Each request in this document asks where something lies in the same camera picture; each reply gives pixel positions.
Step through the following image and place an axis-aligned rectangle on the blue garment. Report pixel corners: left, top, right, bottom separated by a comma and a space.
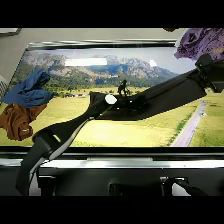
1, 68, 55, 110

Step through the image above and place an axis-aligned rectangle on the brown garment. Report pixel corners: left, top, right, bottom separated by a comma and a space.
0, 102, 48, 142

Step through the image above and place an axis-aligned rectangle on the purple garment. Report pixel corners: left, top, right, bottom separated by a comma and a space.
173, 27, 224, 63

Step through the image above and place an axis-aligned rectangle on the silver frame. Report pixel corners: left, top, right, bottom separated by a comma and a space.
0, 151, 224, 197

